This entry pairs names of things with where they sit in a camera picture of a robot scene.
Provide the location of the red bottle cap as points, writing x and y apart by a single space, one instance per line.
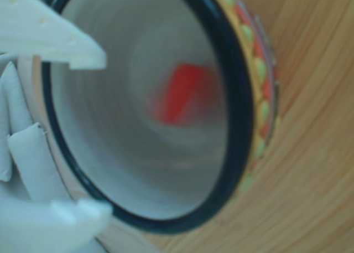
185 95

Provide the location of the colourful painted ceramic cup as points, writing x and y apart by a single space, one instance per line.
124 167

